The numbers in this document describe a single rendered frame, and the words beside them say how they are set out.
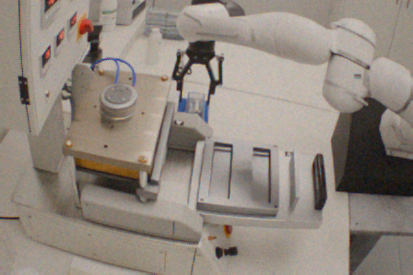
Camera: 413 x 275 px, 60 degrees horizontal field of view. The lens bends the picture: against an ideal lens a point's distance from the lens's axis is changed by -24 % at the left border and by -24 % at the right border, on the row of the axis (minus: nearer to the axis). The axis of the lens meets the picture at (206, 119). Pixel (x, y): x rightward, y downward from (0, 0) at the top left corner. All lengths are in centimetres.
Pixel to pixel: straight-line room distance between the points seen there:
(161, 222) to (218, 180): 17
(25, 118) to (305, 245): 79
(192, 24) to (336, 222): 68
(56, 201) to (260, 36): 58
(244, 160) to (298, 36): 30
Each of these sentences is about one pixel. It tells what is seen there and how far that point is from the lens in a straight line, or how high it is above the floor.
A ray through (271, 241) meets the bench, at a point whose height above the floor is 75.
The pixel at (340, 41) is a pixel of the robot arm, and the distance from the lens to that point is 90.
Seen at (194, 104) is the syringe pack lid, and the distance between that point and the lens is 143.
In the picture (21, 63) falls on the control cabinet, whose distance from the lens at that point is 69.
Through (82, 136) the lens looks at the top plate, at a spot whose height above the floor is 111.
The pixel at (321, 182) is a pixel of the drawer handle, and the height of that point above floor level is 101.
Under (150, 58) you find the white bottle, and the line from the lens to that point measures 168.
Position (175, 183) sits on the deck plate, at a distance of 99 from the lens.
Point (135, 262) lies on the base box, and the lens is 99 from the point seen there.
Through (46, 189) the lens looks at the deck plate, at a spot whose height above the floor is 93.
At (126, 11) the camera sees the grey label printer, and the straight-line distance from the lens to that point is 185.
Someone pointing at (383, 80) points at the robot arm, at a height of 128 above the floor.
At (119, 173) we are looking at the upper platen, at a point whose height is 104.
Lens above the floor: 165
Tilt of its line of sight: 38 degrees down
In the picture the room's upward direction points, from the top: 9 degrees clockwise
